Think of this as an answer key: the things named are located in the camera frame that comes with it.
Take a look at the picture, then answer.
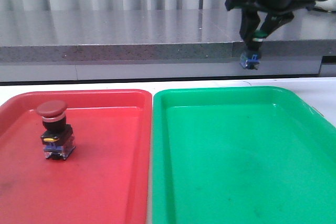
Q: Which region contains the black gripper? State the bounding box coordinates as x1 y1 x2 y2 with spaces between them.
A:
225 0 316 48

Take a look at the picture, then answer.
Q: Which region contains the green mushroom push button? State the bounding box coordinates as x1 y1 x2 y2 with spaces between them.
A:
240 30 267 70

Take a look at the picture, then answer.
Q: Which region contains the red mushroom push button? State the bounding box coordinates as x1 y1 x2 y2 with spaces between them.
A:
36 100 76 161

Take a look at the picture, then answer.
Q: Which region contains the green plastic tray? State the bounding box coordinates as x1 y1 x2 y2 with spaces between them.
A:
152 87 335 223

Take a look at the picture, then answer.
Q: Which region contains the grey stone counter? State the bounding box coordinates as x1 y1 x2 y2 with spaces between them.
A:
1 9 335 83

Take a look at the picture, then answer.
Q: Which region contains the red plastic tray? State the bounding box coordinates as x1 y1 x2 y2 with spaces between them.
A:
1 90 152 223

